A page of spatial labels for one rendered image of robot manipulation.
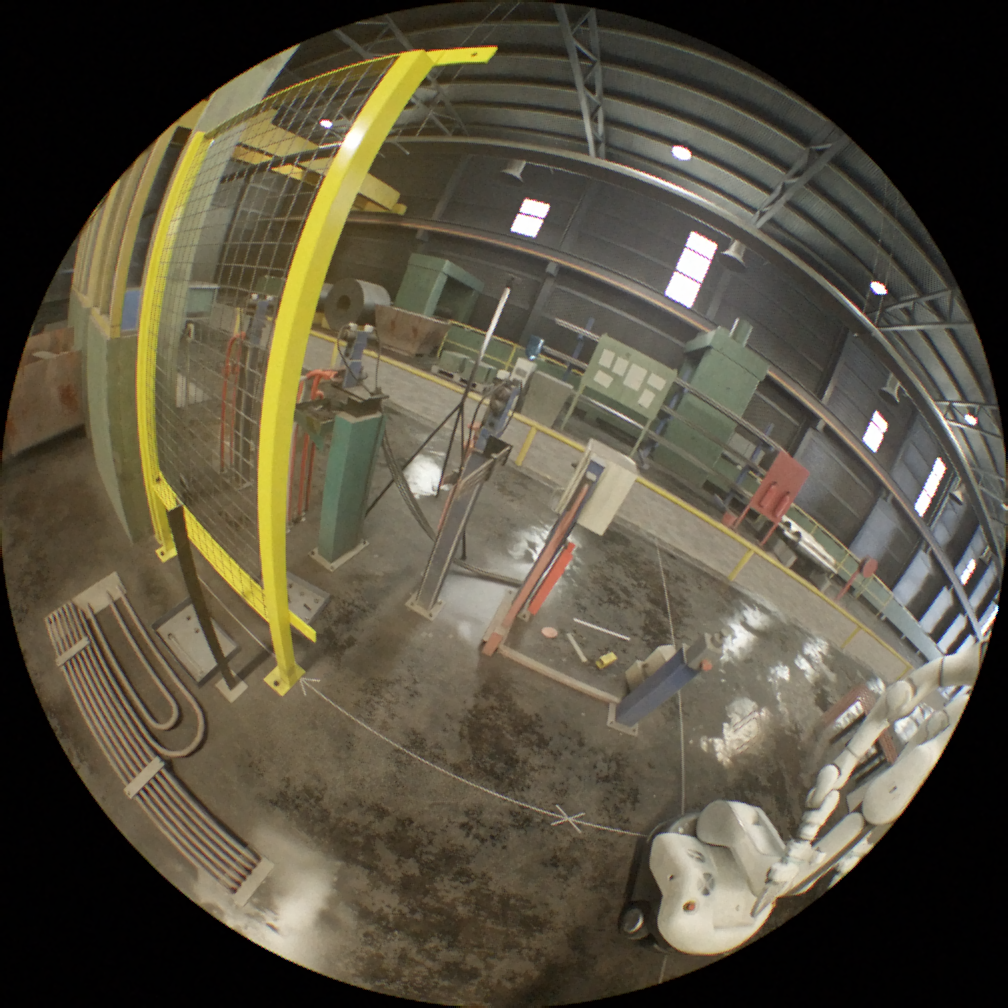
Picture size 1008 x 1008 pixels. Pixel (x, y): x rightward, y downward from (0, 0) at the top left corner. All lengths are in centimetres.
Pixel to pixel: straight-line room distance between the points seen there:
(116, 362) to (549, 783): 242
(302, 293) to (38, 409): 300
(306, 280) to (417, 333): 769
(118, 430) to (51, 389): 168
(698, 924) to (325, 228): 192
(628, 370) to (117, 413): 641
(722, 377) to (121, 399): 957
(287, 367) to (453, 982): 168
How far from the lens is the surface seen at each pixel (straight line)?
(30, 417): 344
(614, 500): 172
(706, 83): 1198
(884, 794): 123
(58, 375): 338
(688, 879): 140
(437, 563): 153
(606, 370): 635
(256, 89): 205
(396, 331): 856
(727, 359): 923
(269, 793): 134
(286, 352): 65
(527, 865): 144
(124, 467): 189
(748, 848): 146
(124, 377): 175
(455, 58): 82
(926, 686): 109
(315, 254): 64
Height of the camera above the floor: 131
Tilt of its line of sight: 27 degrees down
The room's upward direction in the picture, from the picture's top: 25 degrees clockwise
